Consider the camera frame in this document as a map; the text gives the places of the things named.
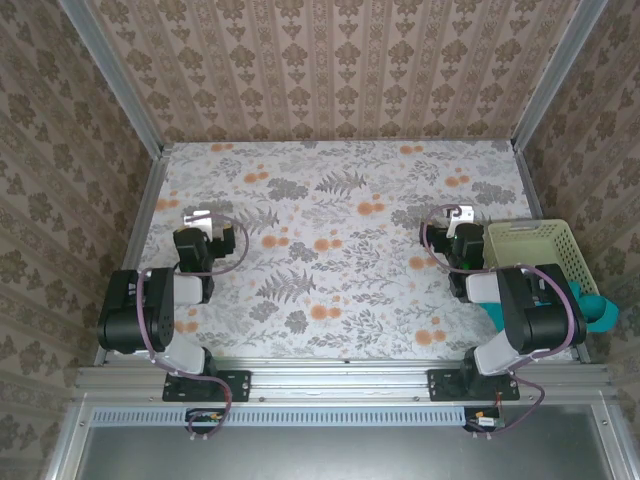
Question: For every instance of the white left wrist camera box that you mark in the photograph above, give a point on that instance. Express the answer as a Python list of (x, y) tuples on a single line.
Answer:
[(200, 219)]

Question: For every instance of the teal t-shirt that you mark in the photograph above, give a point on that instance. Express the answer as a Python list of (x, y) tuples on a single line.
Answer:
[(597, 312)]

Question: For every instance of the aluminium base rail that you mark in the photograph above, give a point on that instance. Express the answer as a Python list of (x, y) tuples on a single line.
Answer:
[(340, 380)]

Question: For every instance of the aluminium frame post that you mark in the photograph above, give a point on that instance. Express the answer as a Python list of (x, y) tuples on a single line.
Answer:
[(556, 75), (114, 75)]

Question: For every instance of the grey metal panel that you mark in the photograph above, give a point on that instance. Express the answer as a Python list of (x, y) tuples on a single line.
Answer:
[(325, 455)]

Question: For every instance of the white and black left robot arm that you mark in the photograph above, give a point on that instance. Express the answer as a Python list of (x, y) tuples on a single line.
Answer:
[(125, 310)]

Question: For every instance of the pale green plastic basket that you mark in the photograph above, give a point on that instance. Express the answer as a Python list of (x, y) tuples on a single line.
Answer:
[(525, 245)]

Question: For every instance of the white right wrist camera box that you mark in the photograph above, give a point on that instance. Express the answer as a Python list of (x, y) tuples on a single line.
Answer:
[(465, 212)]

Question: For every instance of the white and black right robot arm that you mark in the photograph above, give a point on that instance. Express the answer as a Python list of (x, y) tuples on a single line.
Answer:
[(540, 320)]

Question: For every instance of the floral table cover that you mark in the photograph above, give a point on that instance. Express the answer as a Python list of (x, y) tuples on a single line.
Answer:
[(350, 165)]

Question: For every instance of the small connector board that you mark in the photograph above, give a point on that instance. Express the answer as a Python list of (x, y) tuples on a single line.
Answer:
[(484, 422), (207, 417)]

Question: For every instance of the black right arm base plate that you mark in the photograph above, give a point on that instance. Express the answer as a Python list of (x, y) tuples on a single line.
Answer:
[(440, 385)]

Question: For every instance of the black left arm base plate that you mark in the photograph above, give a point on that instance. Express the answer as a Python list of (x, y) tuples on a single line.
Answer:
[(237, 385)]

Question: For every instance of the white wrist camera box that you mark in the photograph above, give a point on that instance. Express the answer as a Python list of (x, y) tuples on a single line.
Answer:
[(200, 219), (465, 212)]

